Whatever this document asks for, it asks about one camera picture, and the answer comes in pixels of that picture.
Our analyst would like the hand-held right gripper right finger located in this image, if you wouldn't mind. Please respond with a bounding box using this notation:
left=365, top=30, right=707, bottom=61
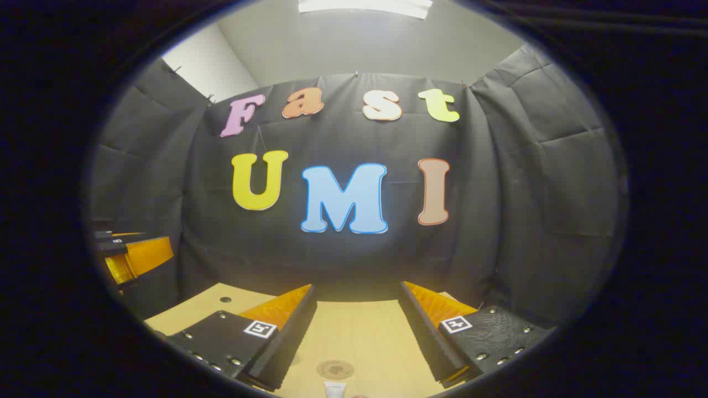
left=399, top=280, right=555, bottom=389

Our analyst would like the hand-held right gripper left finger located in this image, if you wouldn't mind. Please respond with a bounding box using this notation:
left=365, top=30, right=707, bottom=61
left=165, top=284, right=317, bottom=391

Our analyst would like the round brown coaster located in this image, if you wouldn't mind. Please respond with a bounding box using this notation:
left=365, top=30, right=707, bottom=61
left=316, top=360, right=355, bottom=380

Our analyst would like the light wooden desktop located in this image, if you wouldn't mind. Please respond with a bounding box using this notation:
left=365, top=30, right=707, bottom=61
left=145, top=283, right=477, bottom=398

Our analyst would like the black backdrop cloth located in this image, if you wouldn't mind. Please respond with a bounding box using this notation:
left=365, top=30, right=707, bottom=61
left=88, top=44, right=623, bottom=328

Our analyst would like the ceiling light panel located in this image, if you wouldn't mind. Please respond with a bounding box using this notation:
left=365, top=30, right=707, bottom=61
left=298, top=0, right=434, bottom=20

